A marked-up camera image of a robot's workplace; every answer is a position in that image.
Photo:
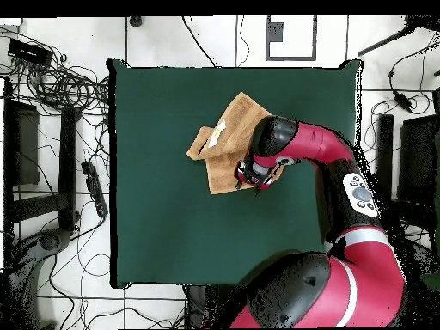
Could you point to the tan terry towel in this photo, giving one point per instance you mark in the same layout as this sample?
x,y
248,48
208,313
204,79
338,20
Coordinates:
x,y
233,130

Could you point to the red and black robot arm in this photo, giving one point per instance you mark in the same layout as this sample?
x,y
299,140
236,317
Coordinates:
x,y
361,275

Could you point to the dark green table cloth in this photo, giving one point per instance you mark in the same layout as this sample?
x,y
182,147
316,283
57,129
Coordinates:
x,y
154,223

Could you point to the black metal stand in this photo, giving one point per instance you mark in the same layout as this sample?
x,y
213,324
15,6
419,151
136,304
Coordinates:
x,y
67,165
385,144

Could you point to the black power strip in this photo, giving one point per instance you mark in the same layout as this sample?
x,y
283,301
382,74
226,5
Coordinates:
x,y
94,189

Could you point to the black power adapter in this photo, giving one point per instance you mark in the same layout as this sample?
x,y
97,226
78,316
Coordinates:
x,y
403,101

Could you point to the black tripod pole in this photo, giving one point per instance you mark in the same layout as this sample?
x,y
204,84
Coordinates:
x,y
385,42

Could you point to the dark grey stand base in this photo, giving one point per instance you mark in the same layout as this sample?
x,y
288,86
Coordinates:
x,y
51,240

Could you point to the grey square floor frame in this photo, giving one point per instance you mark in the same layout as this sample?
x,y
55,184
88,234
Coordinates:
x,y
268,41

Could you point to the black network switch box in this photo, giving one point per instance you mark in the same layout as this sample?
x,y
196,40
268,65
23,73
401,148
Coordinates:
x,y
29,52

